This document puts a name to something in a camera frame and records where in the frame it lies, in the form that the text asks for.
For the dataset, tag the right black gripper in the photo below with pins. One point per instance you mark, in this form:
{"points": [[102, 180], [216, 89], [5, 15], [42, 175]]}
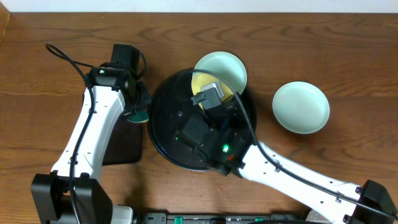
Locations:
{"points": [[227, 109]]}

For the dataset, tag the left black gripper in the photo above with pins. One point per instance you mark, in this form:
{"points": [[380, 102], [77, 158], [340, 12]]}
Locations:
{"points": [[142, 98]]}

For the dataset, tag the teal green sponge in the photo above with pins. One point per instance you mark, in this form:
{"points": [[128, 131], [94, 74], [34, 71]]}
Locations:
{"points": [[138, 117]]}

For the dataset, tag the yellow plate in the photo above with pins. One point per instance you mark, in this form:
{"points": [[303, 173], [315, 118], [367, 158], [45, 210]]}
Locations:
{"points": [[202, 82]]}

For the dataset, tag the light blue plate top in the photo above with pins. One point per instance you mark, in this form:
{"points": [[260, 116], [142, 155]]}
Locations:
{"points": [[226, 65]]}

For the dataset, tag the light blue plate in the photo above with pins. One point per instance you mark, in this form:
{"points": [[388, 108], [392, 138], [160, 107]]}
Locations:
{"points": [[301, 107], [226, 65]]}

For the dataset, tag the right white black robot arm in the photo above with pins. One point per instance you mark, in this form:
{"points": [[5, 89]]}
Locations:
{"points": [[337, 201]]}

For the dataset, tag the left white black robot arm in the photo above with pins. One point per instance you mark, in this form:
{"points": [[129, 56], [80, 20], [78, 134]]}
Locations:
{"points": [[71, 192]]}

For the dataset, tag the round black tray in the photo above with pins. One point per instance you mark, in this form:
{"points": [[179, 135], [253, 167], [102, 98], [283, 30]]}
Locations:
{"points": [[170, 107]]}

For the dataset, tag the rectangular black tray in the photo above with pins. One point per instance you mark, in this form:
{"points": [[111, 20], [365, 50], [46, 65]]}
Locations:
{"points": [[123, 144]]}

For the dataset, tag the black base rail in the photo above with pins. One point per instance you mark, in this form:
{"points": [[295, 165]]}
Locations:
{"points": [[163, 218]]}

